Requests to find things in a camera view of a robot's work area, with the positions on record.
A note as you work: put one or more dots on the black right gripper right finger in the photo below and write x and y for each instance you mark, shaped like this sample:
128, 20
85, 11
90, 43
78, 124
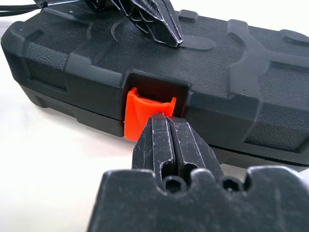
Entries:
193, 149

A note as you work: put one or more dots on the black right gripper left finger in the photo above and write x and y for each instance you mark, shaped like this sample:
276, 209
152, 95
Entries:
154, 145

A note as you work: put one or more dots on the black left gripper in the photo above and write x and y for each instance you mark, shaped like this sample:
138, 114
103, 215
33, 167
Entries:
79, 4

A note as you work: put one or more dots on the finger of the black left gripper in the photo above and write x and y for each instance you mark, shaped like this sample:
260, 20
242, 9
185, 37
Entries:
174, 21

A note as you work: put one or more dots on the orange case latch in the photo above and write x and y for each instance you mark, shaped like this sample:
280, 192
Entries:
135, 113

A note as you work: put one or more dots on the black plastic tool case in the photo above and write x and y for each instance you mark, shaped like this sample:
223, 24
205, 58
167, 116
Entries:
217, 67

